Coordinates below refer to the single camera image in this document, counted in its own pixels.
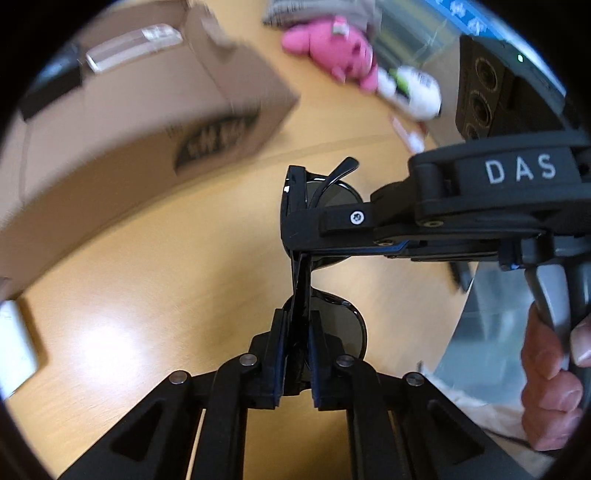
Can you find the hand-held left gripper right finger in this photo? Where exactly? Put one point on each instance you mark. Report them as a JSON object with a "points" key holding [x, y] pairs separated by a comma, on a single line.
{"points": [[316, 360]]}

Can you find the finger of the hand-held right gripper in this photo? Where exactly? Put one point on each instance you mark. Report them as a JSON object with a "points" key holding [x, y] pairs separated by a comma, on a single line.
{"points": [[438, 253], [341, 221]]}

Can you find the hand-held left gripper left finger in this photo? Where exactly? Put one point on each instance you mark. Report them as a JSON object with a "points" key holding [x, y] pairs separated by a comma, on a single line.
{"points": [[279, 360]]}

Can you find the black sunglasses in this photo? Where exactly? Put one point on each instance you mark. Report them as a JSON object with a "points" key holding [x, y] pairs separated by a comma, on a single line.
{"points": [[341, 323]]}

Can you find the brown cardboard box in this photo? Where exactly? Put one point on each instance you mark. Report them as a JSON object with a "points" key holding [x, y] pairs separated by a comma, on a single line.
{"points": [[120, 138]]}

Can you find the person's right hand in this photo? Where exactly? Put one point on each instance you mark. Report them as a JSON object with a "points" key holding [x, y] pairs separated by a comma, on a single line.
{"points": [[547, 397]]}

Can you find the white and green plush toy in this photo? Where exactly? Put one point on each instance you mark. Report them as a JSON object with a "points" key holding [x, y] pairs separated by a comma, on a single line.
{"points": [[415, 90]]}

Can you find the white cloth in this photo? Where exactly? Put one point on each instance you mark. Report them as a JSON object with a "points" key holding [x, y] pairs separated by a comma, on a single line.
{"points": [[485, 415]]}

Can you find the magenta plush toy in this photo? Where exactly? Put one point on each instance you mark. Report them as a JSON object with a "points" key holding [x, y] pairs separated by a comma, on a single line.
{"points": [[332, 46]]}

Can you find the beige cloth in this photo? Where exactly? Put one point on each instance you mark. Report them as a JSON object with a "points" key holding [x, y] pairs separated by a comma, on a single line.
{"points": [[323, 9]]}

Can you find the white rectangular device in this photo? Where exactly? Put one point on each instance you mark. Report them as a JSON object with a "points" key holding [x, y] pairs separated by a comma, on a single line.
{"points": [[16, 346]]}

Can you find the white phone case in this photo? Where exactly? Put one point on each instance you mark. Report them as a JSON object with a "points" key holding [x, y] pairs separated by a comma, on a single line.
{"points": [[134, 44]]}

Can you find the flat black object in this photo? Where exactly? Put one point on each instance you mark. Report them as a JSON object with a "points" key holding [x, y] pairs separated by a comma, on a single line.
{"points": [[51, 87]]}

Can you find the blue wall poster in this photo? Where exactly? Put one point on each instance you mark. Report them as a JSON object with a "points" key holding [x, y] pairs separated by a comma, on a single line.
{"points": [[466, 16]]}

